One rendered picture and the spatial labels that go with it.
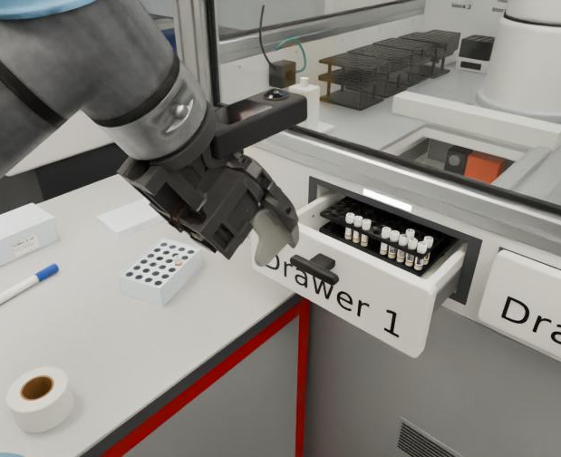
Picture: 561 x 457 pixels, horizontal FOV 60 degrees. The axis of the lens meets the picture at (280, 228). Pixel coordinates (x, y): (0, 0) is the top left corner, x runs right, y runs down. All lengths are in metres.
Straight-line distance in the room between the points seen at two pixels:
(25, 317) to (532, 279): 0.73
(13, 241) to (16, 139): 0.69
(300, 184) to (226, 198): 0.44
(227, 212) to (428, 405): 0.61
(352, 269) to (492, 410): 0.35
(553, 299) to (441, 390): 0.28
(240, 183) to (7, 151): 0.18
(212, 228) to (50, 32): 0.19
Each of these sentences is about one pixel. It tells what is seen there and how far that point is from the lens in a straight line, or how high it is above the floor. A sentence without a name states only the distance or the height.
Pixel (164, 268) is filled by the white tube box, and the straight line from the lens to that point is 0.85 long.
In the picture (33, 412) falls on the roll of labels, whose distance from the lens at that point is 0.67.
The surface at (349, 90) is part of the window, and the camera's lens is 0.74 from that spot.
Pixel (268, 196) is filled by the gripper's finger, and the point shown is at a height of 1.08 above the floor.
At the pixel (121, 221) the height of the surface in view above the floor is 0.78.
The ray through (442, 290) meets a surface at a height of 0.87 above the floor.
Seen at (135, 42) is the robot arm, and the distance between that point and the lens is 0.32.
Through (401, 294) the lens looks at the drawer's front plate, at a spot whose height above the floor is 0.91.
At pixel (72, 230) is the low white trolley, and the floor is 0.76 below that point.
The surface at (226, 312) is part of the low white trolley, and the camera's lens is 0.79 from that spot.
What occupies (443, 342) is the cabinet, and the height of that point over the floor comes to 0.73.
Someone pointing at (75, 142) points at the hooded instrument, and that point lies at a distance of 1.29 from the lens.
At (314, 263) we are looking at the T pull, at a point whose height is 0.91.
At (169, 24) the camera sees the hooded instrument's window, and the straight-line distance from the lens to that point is 1.41.
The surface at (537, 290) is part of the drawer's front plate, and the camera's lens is 0.68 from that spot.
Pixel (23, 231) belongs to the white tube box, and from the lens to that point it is 1.00.
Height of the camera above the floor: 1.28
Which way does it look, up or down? 32 degrees down
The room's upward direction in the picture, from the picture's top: straight up
